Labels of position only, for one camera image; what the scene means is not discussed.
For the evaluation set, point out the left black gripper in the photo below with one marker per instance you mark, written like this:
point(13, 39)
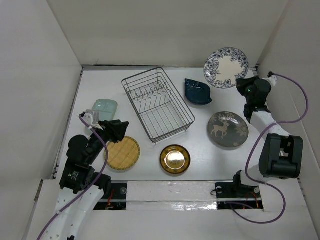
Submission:
point(114, 129)

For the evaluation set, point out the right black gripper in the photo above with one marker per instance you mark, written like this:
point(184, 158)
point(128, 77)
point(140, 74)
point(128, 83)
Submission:
point(241, 83)

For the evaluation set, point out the round bamboo woven plate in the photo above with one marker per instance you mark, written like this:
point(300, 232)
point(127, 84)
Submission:
point(123, 155)

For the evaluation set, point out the blue floral round plate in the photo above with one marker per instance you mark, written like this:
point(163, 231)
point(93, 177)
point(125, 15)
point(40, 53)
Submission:
point(224, 66)

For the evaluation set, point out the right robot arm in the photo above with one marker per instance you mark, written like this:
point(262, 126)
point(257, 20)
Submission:
point(281, 156)

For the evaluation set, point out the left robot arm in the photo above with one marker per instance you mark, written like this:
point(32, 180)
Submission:
point(81, 187)

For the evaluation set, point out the dark blue leaf dish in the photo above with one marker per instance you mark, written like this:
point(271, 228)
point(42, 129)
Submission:
point(196, 92)

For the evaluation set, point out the light green rectangular plate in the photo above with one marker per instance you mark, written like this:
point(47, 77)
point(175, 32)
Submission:
point(107, 109)

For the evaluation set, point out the grey deer plate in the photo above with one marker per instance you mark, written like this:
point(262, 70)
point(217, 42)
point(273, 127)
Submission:
point(228, 129)

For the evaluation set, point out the gold and black plate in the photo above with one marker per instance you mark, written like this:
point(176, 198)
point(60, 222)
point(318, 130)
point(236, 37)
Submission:
point(175, 159)

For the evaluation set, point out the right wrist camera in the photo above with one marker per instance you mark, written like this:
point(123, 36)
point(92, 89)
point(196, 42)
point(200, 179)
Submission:
point(272, 78)

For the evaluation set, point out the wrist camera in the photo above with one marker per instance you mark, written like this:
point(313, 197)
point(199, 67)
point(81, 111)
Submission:
point(91, 117)
point(272, 78)

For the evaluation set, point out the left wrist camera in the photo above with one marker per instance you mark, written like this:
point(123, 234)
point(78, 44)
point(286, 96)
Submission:
point(91, 117)

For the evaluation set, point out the grey wire dish rack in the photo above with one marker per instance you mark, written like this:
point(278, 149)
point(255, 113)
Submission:
point(159, 106)

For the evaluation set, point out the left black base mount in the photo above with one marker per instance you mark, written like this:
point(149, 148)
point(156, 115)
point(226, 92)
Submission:
point(115, 199)

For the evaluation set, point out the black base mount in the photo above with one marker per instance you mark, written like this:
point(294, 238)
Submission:
point(115, 199)
point(228, 197)

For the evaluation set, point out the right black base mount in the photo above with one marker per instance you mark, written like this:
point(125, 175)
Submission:
point(228, 197)

